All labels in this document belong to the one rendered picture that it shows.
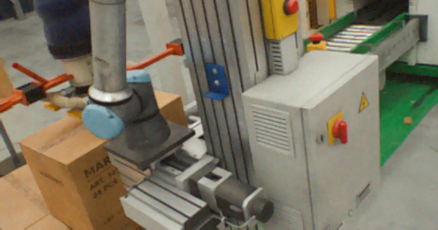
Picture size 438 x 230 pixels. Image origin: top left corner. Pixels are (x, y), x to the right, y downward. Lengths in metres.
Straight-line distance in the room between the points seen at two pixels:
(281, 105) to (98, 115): 0.48
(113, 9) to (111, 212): 0.98
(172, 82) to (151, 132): 2.01
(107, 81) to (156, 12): 2.07
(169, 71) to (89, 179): 1.74
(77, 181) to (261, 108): 0.86
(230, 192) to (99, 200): 0.74
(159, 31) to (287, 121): 2.28
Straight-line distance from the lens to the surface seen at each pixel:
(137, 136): 1.28
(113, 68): 1.07
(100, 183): 1.68
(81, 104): 1.64
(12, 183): 2.51
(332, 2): 3.98
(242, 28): 1.02
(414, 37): 3.70
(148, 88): 1.25
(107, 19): 1.02
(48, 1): 1.62
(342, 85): 1.03
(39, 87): 1.63
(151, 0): 3.10
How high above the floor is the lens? 1.65
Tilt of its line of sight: 25 degrees down
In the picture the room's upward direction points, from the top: 11 degrees counter-clockwise
